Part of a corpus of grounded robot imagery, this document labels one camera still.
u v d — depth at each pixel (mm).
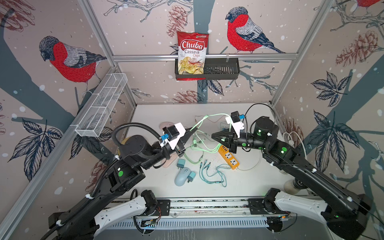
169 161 879
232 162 862
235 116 499
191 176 811
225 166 878
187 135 459
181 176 820
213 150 599
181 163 878
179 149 432
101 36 817
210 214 728
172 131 374
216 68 1069
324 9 728
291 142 992
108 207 522
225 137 562
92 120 713
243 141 519
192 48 835
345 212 382
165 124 1053
